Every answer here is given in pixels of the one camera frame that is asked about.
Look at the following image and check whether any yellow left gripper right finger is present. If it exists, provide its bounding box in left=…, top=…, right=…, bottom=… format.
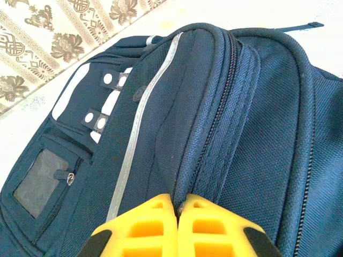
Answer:
left=177, top=193, right=285, bottom=257

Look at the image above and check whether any navy blue backpack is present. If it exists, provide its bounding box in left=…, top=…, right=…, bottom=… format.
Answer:
left=0, top=21, right=343, bottom=257

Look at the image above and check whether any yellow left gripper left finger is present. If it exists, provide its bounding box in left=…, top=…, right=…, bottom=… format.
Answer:
left=77, top=193, right=179, bottom=257

